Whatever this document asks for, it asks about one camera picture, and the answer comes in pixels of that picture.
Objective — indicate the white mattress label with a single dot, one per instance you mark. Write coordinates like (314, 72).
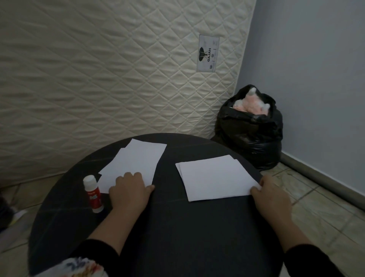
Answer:
(207, 54)

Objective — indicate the person's right thumb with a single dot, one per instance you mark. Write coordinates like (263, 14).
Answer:
(255, 190)

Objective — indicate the floral white garment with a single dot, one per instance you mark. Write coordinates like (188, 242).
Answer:
(77, 268)

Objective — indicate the person's left forearm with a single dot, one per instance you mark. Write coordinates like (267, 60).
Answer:
(114, 228)

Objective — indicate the person's right hand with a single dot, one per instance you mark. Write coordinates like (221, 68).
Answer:
(273, 201)

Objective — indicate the black plastic garbage bag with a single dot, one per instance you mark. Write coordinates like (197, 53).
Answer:
(251, 137)

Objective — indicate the person's right forearm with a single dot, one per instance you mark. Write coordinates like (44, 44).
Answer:
(296, 242)

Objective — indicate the person's left hand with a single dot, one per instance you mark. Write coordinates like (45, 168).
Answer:
(128, 194)

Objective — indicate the pink and white plush toy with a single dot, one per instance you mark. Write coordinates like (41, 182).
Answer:
(251, 104)

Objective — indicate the white paper sheet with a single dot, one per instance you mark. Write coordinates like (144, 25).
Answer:
(104, 185)
(216, 179)
(180, 171)
(137, 159)

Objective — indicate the red and white glue stick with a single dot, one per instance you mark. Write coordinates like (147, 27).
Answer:
(93, 197)

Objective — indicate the person's left thumb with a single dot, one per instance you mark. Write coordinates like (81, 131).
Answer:
(148, 189)

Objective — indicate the cream quilted mattress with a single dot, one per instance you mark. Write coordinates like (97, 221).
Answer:
(99, 71)

